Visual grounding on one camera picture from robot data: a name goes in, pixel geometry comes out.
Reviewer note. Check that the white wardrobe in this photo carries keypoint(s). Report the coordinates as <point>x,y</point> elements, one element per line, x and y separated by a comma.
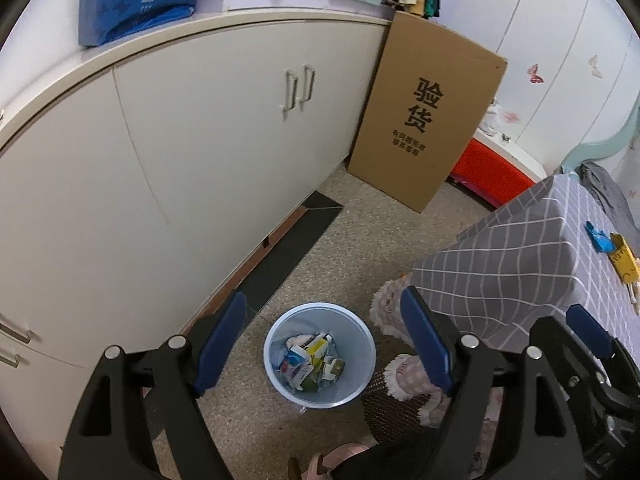
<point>550,35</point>

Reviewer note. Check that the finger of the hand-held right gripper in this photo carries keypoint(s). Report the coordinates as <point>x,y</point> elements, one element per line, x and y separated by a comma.
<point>560,347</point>
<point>590,332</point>

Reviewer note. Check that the brown woven basket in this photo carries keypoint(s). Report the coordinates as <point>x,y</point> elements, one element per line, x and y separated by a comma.
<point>395,415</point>

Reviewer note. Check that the pink butterfly sticker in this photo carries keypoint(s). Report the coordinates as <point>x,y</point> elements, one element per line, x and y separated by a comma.
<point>534,74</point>

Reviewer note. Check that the red storage box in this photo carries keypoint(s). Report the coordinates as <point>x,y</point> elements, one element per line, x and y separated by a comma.
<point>492,175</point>

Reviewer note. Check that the white cardboard piece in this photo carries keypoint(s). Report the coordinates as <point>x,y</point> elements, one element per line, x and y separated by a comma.
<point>300,340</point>

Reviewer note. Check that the olive gold carton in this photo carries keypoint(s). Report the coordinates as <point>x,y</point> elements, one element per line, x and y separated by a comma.
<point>336,369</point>

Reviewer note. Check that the blue tissue pack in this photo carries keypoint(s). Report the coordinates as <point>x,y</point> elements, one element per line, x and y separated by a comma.
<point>135,0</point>

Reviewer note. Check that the pink ruffled cloth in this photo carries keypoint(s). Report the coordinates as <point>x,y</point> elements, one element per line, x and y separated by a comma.
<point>390,305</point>
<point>415,385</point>

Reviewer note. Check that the blue white box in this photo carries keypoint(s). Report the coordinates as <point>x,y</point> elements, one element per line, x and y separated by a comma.
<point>295,361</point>

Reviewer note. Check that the pink slipper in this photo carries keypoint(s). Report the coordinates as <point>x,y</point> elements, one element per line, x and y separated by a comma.
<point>335,462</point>

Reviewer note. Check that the yellow white box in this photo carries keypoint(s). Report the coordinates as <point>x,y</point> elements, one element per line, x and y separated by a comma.
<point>317,349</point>

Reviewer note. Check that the white cabinet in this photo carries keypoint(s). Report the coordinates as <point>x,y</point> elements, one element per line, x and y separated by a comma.
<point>175,160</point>

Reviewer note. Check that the large brown cardboard box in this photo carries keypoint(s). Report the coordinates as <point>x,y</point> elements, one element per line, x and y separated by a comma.
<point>425,110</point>

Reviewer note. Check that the light blue trash bin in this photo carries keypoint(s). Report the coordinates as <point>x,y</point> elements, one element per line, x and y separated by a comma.
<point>350,340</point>

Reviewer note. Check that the grey checked tablecloth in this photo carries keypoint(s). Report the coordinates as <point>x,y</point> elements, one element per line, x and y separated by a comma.
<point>510,255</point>

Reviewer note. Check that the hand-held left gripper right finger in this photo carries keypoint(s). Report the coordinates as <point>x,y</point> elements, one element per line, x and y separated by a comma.
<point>425,340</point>

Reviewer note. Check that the grey folded blanket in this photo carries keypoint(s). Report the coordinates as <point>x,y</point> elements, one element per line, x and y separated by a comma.
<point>607,195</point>

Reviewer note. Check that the light teal bed headboard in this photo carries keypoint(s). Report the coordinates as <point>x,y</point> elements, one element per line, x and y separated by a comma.
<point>605,145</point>

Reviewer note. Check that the blue crumpled packet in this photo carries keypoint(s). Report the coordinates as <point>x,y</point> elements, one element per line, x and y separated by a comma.
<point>599,237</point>

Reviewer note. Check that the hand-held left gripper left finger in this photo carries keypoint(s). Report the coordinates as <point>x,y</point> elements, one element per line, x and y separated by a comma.
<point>220,345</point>

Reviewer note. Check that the pale butterfly sticker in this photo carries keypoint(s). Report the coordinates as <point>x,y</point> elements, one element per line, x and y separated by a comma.
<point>595,66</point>

